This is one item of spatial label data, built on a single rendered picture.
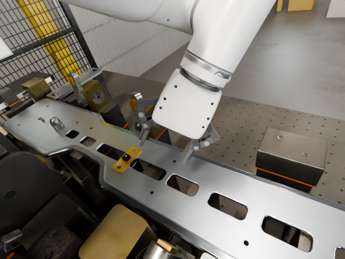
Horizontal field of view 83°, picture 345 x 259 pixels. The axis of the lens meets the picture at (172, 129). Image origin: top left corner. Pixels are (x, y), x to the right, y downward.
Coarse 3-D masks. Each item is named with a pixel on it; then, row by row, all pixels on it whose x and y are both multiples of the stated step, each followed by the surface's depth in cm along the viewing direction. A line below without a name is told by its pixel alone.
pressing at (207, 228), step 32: (32, 128) 72; (64, 128) 68; (96, 128) 64; (96, 160) 53; (160, 160) 49; (192, 160) 47; (128, 192) 44; (160, 192) 42; (224, 192) 39; (256, 192) 38; (288, 192) 37; (160, 224) 37; (192, 224) 36; (224, 224) 35; (256, 224) 34; (288, 224) 33; (320, 224) 32; (224, 256) 31; (256, 256) 31; (288, 256) 30; (320, 256) 29
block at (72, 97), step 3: (72, 93) 93; (69, 96) 91; (72, 96) 91; (66, 99) 90; (69, 99) 89; (72, 99) 88; (75, 99) 88; (66, 102) 90; (69, 102) 88; (72, 102) 88; (75, 102) 89; (75, 105) 89; (78, 105) 90; (84, 108) 93
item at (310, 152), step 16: (272, 128) 46; (272, 144) 42; (288, 144) 41; (304, 144) 41; (320, 144) 40; (256, 160) 44; (272, 160) 41; (288, 160) 39; (304, 160) 38; (320, 160) 37; (272, 176) 45; (288, 176) 42; (304, 176) 39; (320, 176) 37
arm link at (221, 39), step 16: (208, 0) 27; (224, 0) 25; (240, 0) 24; (256, 0) 24; (272, 0) 25; (192, 16) 30; (208, 16) 27; (224, 16) 25; (240, 16) 25; (256, 16) 25; (208, 32) 27; (224, 32) 26; (240, 32) 26; (256, 32) 28; (192, 48) 29; (208, 48) 27; (224, 48) 27; (240, 48) 27; (224, 64) 28
